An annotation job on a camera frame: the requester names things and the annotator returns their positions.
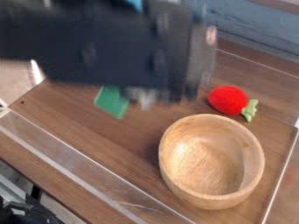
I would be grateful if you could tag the red plush strawberry toy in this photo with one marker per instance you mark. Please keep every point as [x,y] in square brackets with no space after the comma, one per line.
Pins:
[229,101]

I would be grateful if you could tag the clear acrylic front barrier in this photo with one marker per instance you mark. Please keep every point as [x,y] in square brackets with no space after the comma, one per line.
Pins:
[106,187]

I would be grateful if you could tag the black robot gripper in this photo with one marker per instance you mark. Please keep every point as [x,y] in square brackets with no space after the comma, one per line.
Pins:
[151,52]

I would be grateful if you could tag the green rectangular block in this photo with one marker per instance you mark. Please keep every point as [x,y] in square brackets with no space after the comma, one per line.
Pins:
[110,101]

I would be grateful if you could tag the black device lower left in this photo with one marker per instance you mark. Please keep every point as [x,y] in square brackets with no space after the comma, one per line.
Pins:
[21,213]

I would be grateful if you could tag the brown wooden bowl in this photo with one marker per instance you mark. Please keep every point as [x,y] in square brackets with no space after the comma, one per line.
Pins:
[211,161]

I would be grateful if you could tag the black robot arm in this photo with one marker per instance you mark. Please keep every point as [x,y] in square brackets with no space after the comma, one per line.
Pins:
[42,30]

